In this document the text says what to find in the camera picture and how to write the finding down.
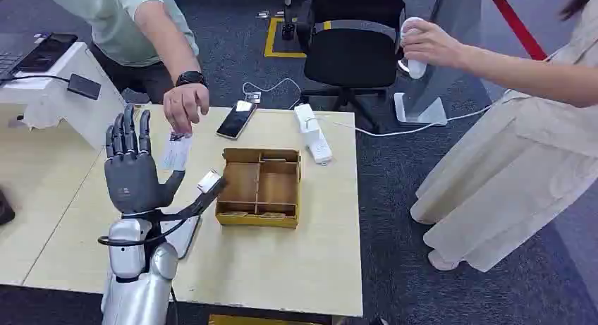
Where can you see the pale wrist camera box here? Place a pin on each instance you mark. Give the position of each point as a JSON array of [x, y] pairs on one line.
[[209, 181]]

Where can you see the wooden card box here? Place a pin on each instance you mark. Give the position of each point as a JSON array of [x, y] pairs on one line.
[[259, 188]]

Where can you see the black office chair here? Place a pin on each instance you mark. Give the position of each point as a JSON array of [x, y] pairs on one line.
[[352, 56]]

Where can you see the white power strip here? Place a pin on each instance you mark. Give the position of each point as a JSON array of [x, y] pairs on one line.
[[314, 136]]

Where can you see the black wristwatch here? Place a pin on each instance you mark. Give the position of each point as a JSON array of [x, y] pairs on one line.
[[190, 78]]

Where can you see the grey laptop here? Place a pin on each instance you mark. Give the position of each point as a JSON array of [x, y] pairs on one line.
[[11, 52]]

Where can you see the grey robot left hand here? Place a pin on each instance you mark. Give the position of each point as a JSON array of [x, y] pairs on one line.
[[131, 178]]

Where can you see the person's hand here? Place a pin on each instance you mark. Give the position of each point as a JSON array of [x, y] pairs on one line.
[[184, 103], [430, 45]]

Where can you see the black smartphone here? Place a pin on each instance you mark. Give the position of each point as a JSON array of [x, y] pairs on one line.
[[236, 119]]

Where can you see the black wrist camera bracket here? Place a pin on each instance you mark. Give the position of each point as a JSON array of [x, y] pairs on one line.
[[196, 206]]

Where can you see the black object at edge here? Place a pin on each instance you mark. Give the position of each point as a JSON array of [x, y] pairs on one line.
[[4, 208]]

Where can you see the black tablet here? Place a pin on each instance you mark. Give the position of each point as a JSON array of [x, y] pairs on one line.
[[46, 52]]

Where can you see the card lying flat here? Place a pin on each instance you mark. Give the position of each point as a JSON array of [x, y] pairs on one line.
[[272, 215], [235, 214]]

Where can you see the black power adapter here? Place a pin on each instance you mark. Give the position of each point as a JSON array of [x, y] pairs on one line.
[[84, 86]]

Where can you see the black equipment stand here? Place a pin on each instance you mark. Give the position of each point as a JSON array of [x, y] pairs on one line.
[[295, 10]]

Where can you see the white handheld device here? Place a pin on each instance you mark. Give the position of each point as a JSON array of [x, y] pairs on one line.
[[416, 70]]

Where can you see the person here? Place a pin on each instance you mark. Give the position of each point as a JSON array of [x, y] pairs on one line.
[[514, 173], [112, 24]]

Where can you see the white side table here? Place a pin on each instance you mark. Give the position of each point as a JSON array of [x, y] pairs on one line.
[[56, 103]]

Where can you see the white printed card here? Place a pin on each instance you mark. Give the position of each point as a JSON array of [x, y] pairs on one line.
[[176, 152]]

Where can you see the grey standing panel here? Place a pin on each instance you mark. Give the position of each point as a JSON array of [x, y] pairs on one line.
[[448, 47]]

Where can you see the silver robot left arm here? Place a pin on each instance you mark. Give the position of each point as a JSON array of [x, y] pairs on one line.
[[140, 295]]

